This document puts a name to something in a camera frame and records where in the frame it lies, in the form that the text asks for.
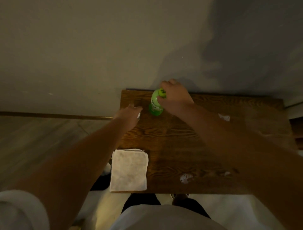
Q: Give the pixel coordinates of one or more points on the person's right hand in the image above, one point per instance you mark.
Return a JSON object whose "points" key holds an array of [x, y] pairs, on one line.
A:
{"points": [[176, 99]]}

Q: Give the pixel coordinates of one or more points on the person's left hand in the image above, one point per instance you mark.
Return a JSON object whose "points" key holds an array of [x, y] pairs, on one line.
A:
{"points": [[126, 118]]}

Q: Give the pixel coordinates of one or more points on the person's left fingers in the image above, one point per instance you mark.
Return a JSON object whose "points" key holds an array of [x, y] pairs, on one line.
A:
{"points": [[135, 109]]}

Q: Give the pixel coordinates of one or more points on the person's right thumb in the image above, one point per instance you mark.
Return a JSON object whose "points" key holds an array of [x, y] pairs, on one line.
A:
{"points": [[161, 100]]}

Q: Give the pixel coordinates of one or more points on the green plastic bottle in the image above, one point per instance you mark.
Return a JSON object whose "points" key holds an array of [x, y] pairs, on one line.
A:
{"points": [[155, 106]]}

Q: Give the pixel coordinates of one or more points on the person's right forearm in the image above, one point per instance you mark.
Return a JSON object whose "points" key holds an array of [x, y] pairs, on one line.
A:
{"points": [[236, 147]]}

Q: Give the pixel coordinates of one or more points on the person's left forearm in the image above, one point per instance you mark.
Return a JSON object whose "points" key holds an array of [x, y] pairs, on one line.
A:
{"points": [[90, 161]]}

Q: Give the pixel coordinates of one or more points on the white folded cloth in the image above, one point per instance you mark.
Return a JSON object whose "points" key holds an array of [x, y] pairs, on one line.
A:
{"points": [[129, 170]]}

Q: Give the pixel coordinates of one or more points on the white crumpled paper scrap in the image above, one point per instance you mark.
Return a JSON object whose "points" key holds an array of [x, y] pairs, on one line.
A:
{"points": [[224, 117]]}

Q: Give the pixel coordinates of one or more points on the wooden baseboard strip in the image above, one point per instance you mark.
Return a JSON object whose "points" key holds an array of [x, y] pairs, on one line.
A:
{"points": [[54, 115]]}

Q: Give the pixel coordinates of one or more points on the tiny white paper scrap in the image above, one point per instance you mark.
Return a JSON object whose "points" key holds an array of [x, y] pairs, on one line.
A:
{"points": [[227, 173]]}

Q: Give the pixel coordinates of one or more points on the white shirt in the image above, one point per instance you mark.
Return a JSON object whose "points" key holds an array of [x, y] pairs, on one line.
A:
{"points": [[163, 219]]}

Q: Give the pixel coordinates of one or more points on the dark wooden shelf unit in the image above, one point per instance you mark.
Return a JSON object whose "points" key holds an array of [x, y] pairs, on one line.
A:
{"points": [[297, 128]]}

